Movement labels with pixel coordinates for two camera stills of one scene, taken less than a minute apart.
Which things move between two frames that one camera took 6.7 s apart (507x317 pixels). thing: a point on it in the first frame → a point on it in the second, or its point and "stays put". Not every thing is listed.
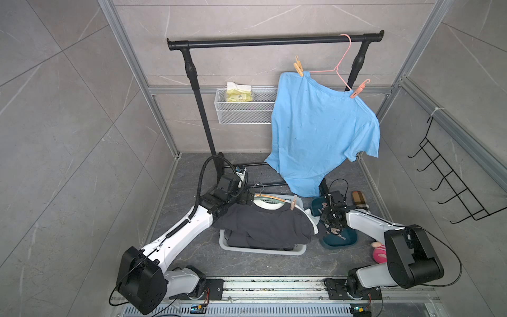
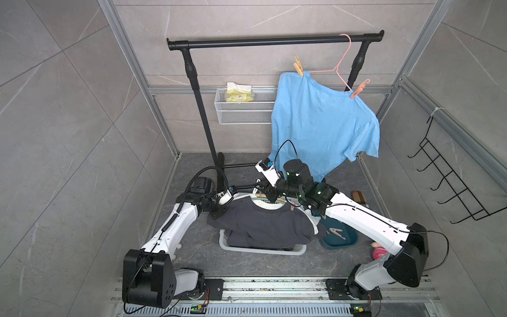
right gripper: [323, 217] → [269, 191]
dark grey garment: [281, 226] stays put
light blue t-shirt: [315, 130] stays put
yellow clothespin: [298, 65] stays put
